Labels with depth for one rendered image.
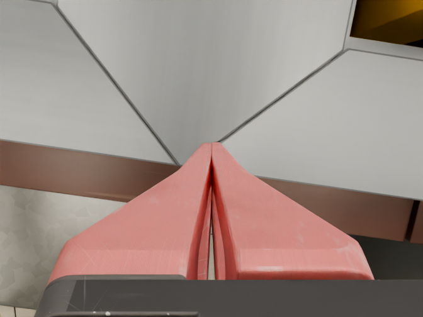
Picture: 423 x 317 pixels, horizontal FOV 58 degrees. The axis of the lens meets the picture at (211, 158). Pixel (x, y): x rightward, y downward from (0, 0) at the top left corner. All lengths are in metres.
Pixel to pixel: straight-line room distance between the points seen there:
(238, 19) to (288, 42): 0.03
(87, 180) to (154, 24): 0.13
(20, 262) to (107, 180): 0.25
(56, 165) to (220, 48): 0.16
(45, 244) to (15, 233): 0.04
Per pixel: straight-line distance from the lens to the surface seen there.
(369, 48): 0.29
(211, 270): 0.93
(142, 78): 0.25
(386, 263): 0.77
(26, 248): 0.52
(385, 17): 0.36
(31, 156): 0.32
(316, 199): 0.31
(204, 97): 0.25
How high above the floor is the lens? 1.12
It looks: 80 degrees down
